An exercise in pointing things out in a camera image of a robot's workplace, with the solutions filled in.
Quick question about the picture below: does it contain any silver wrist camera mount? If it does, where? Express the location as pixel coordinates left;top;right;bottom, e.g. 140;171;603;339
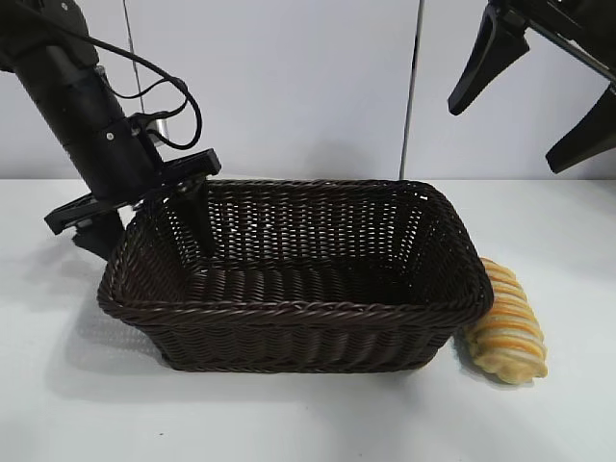
129;113;169;145

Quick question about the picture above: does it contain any dark brown wicker basket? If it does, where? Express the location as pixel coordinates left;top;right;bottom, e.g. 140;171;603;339
96;178;496;374

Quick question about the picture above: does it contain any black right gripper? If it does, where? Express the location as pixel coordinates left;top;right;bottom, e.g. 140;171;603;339
447;0;616;174

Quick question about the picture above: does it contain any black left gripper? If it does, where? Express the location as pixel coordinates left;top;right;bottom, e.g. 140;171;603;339
43;115;222;262

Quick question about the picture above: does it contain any long striped bread loaf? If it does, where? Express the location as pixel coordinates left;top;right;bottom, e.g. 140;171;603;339
462;256;550;385

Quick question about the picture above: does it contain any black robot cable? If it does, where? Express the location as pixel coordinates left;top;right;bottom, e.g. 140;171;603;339
71;18;203;150

